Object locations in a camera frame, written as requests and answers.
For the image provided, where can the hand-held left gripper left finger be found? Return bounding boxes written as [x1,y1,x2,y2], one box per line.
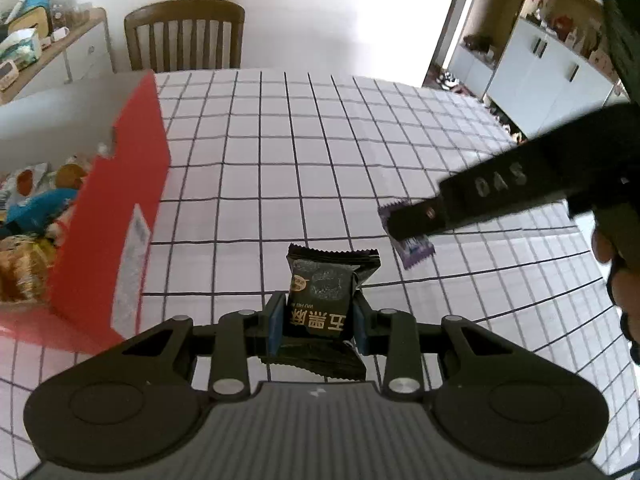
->
[120,292,286,401]

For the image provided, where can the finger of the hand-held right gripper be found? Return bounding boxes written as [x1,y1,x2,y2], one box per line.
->
[387,122,593,242]

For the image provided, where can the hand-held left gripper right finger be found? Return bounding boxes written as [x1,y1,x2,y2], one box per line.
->
[352,294,521,396]

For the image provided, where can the black snack packet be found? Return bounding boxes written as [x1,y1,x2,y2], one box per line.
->
[259,242,381,380]

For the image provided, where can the small purple candy packet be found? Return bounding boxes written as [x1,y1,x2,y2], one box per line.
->
[378,201,436,268]

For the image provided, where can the red cardboard box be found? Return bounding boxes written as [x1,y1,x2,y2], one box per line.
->
[0,70,172,356]

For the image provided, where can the clear bread packet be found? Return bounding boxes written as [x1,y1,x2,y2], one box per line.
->
[52,160,93,191]

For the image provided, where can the yellow chip packet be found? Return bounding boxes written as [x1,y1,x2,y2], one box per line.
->
[0,235,58,306]

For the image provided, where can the blue snack packet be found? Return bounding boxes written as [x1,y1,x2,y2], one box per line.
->
[0,187,81,233]

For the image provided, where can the clear packet with orange marks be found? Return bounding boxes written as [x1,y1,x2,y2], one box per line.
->
[0,160,53,196]

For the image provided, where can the person's right hand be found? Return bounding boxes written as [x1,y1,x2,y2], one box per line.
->
[591,224,640,363]

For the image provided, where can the row of shoes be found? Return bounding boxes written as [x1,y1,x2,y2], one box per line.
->
[435,67,531,143]

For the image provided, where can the red ornament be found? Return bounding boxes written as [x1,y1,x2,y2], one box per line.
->
[550,15,576,41]

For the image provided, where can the checked tablecloth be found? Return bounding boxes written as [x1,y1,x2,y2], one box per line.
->
[0,67,640,480]

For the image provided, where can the wooden chair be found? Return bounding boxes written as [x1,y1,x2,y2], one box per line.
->
[123,0,246,73]

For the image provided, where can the white sideboard with wooden top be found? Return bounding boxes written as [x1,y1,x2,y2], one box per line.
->
[0,7,115,106]

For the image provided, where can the pink and white timer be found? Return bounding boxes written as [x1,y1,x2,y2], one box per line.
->
[0,60,21,92]

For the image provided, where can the tissue box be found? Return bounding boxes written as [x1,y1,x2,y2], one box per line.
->
[0,27,43,68]

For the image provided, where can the white wall cupboard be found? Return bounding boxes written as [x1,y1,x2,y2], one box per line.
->
[447,0,631,138]

